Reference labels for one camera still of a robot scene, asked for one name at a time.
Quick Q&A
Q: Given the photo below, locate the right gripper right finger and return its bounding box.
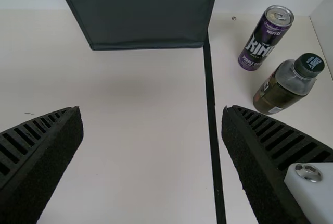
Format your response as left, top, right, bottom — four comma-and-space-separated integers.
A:
221, 105, 333, 224

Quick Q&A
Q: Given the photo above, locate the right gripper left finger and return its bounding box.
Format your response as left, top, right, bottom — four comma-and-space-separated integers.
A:
0, 106, 84, 224

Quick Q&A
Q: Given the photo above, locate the dark grey bag with straps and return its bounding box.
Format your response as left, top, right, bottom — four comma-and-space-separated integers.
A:
52, 0, 223, 51

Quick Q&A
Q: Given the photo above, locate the dark coffee bottle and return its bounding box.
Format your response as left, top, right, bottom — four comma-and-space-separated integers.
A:
252, 52, 326, 116

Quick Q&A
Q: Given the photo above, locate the purple drink can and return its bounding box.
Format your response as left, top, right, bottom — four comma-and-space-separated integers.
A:
237, 5, 294, 73

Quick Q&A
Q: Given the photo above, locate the black strip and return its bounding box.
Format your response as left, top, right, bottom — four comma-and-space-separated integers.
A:
202, 32, 227, 224

